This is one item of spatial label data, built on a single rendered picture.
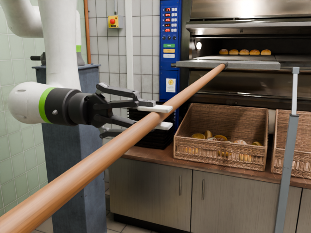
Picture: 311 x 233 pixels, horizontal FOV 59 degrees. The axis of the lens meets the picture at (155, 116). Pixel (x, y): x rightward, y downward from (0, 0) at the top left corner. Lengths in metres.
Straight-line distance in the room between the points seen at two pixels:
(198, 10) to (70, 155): 1.37
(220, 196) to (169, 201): 0.35
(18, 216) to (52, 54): 0.62
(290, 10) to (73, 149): 1.57
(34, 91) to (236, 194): 1.34
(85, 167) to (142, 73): 1.96
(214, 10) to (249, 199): 1.28
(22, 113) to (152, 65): 1.62
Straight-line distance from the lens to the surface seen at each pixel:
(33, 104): 0.72
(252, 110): 2.10
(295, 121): 1.53
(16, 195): 2.11
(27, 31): 1.31
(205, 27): 1.98
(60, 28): 0.87
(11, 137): 1.97
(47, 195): 0.32
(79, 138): 1.28
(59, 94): 0.68
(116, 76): 2.40
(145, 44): 2.27
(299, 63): 2.09
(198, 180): 1.77
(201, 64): 1.59
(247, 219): 1.84
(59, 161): 1.38
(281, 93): 2.09
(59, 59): 0.85
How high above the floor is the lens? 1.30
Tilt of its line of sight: 15 degrees down
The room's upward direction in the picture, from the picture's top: straight up
